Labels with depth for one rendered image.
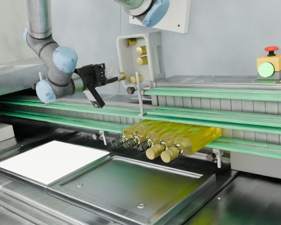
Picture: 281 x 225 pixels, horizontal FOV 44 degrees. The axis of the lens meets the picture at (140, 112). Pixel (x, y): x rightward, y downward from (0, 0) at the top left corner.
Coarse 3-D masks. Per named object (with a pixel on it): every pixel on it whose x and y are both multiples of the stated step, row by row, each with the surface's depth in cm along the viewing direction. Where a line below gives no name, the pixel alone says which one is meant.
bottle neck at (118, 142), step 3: (117, 138) 117; (120, 138) 117; (123, 138) 118; (126, 138) 118; (114, 141) 116; (117, 141) 116; (120, 141) 116; (123, 141) 117; (114, 144) 117; (117, 144) 115; (120, 144) 116; (123, 144) 118; (114, 147) 117; (117, 147) 116
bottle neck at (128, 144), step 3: (132, 138) 113; (135, 138) 114; (138, 138) 114; (126, 141) 112; (129, 141) 112; (132, 141) 112; (135, 141) 113; (138, 141) 114; (126, 144) 113; (129, 144) 111; (132, 144) 112; (135, 144) 113; (126, 147) 113; (129, 147) 112
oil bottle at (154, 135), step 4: (164, 124) 120; (168, 124) 119; (172, 124) 119; (176, 124) 118; (180, 124) 119; (156, 128) 117; (160, 128) 116; (164, 128) 116; (168, 128) 115; (172, 128) 116; (148, 132) 114; (152, 132) 113; (156, 132) 113; (160, 132) 112; (164, 132) 113; (148, 136) 112; (152, 136) 111; (156, 136) 111; (160, 136) 111; (152, 140) 111; (156, 140) 110
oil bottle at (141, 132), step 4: (148, 124) 122; (152, 124) 121; (156, 124) 120; (160, 124) 120; (140, 128) 118; (144, 128) 118; (148, 128) 117; (152, 128) 117; (136, 132) 116; (140, 132) 115; (144, 132) 115; (132, 136) 117; (136, 136) 115; (140, 136) 114; (144, 136) 114; (140, 140) 115; (144, 140) 115
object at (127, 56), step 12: (120, 36) 142; (132, 36) 137; (144, 36) 133; (120, 48) 145; (132, 48) 149; (120, 60) 146; (132, 60) 150; (132, 72) 151; (144, 72) 148; (132, 84) 148
